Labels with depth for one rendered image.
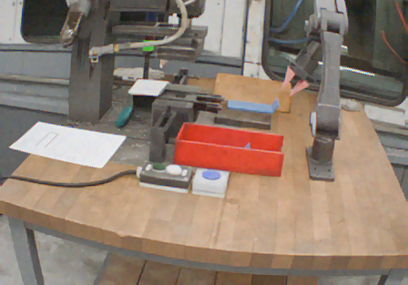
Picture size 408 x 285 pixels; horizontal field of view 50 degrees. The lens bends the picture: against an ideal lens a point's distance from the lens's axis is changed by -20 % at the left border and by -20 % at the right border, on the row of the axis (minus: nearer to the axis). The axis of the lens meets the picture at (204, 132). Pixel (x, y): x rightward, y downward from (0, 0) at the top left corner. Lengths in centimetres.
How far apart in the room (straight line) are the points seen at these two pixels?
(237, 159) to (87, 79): 49
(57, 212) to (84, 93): 54
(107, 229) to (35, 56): 147
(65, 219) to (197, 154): 40
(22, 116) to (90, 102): 103
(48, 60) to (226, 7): 84
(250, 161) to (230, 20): 90
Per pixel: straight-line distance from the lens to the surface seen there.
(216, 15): 202
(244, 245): 94
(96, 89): 143
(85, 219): 98
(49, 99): 231
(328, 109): 127
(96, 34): 140
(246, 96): 166
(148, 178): 111
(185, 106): 136
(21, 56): 236
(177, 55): 131
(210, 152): 121
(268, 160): 121
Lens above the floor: 141
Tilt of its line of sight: 21 degrees down
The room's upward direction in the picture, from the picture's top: 5 degrees clockwise
